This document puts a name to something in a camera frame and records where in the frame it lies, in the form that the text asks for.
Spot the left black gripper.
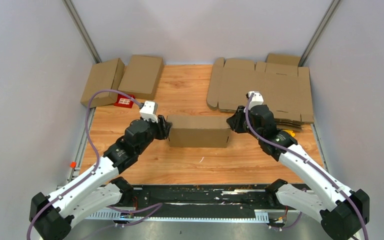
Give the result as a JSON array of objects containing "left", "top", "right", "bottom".
[{"left": 136, "top": 114, "right": 173, "bottom": 155}]

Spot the cardboard box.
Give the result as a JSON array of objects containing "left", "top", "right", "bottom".
[
  {"left": 80, "top": 58, "right": 125, "bottom": 108},
  {"left": 167, "top": 115, "right": 232, "bottom": 148},
  {"left": 118, "top": 54, "right": 164, "bottom": 100}
]

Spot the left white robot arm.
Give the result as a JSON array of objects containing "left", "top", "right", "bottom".
[{"left": 26, "top": 115, "right": 173, "bottom": 240}]

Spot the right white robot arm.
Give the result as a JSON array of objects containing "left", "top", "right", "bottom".
[{"left": 226, "top": 104, "right": 370, "bottom": 240}]

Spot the folded cardboard box upright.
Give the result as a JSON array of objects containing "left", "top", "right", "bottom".
[{"left": 118, "top": 54, "right": 164, "bottom": 100}]

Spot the red plastic block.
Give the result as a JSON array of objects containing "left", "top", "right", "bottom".
[{"left": 113, "top": 94, "right": 135, "bottom": 109}]

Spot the yellow plastic wedge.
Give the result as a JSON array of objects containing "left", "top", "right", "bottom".
[{"left": 284, "top": 129, "right": 296, "bottom": 137}]

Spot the stack of flat cardboard sheets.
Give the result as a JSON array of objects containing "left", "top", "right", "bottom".
[{"left": 206, "top": 53, "right": 315, "bottom": 129}]

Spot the orange button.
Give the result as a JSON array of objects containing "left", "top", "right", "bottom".
[{"left": 70, "top": 161, "right": 77, "bottom": 168}]

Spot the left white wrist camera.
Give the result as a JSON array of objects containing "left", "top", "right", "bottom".
[{"left": 139, "top": 100, "right": 159, "bottom": 123}]

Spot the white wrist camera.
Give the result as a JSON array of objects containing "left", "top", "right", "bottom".
[
  {"left": 139, "top": 100, "right": 159, "bottom": 123},
  {"left": 246, "top": 91, "right": 264, "bottom": 111}
]

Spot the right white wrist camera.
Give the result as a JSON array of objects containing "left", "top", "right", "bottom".
[{"left": 246, "top": 91, "right": 264, "bottom": 111}]

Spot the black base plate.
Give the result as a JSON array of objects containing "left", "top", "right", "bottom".
[{"left": 105, "top": 183, "right": 334, "bottom": 220}]

